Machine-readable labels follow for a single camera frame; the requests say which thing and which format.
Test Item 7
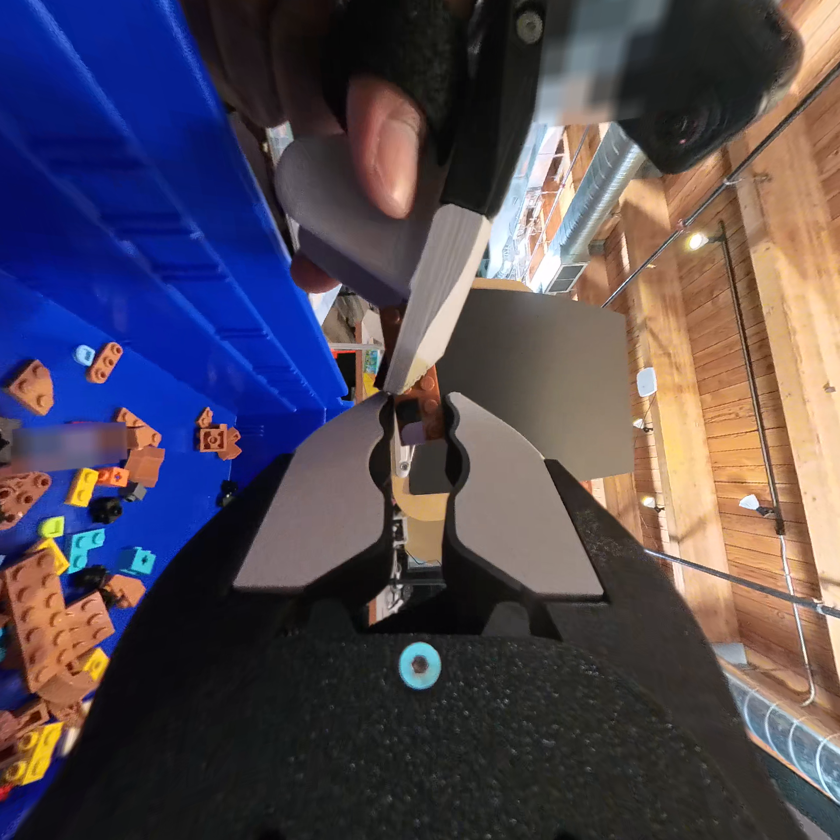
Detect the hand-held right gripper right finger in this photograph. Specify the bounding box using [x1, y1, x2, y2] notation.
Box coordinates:
[441, 391, 605, 599]

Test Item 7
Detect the brick chunk with coloured studs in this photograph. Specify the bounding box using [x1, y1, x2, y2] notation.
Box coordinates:
[375, 305, 448, 447]

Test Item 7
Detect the pile of loose toy bricks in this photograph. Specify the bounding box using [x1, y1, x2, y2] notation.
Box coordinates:
[0, 341, 244, 802]

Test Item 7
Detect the person's left hand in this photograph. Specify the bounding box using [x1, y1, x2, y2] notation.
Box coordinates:
[180, 0, 429, 295]

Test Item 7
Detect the black plywood-edged panel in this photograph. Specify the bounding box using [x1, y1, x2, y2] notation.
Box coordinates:
[394, 279, 636, 526]

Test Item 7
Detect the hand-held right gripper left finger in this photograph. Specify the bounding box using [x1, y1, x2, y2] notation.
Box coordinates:
[233, 392, 395, 592]

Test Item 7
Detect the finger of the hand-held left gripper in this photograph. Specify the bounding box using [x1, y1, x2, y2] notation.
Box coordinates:
[382, 203, 493, 395]

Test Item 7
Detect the silver air duct with grille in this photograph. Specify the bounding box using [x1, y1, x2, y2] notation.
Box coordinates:
[545, 121, 647, 296]

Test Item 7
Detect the blue plastic bin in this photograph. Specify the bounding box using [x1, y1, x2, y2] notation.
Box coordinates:
[0, 0, 352, 840]

